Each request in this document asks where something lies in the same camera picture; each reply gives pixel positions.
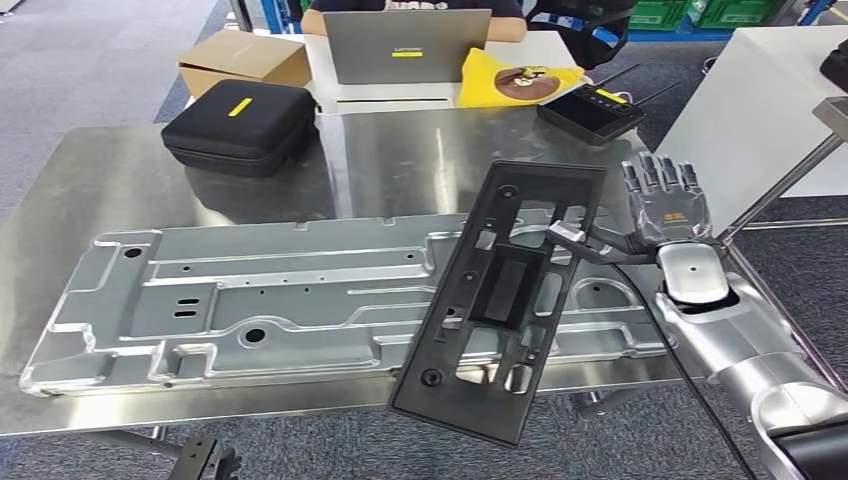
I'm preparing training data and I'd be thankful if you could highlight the grey laptop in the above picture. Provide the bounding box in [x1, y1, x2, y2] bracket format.
[322, 8, 494, 86]

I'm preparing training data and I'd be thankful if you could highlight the green plastic crate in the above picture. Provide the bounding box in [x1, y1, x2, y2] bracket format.
[627, 0, 690, 30]
[688, 0, 784, 29]

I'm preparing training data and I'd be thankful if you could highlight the stainless steel workbench table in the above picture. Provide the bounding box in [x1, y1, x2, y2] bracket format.
[0, 105, 737, 458]
[718, 95, 848, 392]

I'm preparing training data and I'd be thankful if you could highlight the black tray with tools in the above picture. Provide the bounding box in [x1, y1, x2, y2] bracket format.
[536, 62, 684, 147]

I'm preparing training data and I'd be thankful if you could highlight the silver stamped metal panel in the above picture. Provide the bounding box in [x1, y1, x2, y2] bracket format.
[18, 210, 677, 399]

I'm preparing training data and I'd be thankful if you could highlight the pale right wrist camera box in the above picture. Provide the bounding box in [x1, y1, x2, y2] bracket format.
[546, 220, 588, 245]

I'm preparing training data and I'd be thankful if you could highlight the seated person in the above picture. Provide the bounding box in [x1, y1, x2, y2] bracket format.
[299, 0, 529, 44]

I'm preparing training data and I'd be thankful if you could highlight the long black plastic panel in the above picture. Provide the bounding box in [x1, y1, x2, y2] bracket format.
[387, 160, 608, 448]

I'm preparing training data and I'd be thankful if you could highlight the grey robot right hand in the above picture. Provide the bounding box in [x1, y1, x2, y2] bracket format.
[621, 150, 717, 252]

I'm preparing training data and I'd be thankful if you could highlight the brown cardboard box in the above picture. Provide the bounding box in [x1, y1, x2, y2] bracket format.
[176, 28, 314, 101]

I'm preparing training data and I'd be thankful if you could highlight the yellow sheet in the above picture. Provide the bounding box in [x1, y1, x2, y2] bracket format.
[455, 46, 588, 109]

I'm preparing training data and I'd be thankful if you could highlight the black zipped carry case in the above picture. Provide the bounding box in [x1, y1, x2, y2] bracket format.
[160, 79, 319, 179]

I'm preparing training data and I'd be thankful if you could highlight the black bag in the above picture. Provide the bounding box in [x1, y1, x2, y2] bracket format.
[819, 38, 848, 94]

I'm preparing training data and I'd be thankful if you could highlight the black office chair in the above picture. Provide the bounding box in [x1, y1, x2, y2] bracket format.
[526, 0, 637, 71]

